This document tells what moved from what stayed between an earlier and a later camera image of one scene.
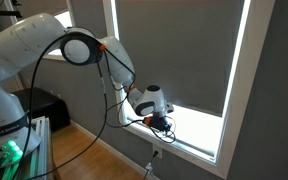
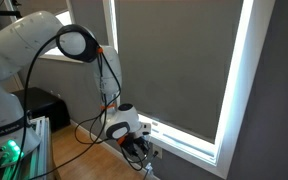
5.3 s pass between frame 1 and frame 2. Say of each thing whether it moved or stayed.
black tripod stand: stayed
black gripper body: moved
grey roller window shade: moved
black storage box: stayed
